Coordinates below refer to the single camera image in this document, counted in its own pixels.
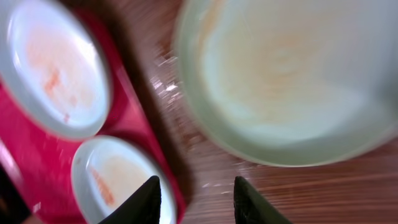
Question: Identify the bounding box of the red plastic tray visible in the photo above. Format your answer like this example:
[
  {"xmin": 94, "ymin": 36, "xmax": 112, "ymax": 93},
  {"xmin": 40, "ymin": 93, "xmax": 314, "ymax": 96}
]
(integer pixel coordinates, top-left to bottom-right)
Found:
[{"xmin": 1, "ymin": 9, "xmax": 186, "ymax": 223}]

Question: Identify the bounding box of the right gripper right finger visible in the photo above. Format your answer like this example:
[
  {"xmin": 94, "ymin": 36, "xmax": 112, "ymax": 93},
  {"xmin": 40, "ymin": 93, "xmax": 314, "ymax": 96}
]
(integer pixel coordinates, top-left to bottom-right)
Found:
[{"xmin": 234, "ymin": 176, "xmax": 292, "ymax": 224}]

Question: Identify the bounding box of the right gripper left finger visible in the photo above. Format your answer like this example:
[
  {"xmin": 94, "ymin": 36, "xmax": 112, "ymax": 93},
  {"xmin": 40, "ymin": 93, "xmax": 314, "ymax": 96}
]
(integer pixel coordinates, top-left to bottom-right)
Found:
[{"xmin": 99, "ymin": 175, "xmax": 162, "ymax": 224}]

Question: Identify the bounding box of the pale blue plate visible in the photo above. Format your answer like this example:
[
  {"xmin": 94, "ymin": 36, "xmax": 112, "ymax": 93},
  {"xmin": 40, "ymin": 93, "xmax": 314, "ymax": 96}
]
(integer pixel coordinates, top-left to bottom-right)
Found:
[
  {"xmin": 71, "ymin": 136, "xmax": 177, "ymax": 224},
  {"xmin": 1, "ymin": 1, "xmax": 113, "ymax": 139},
  {"xmin": 174, "ymin": 0, "xmax": 397, "ymax": 167}
]

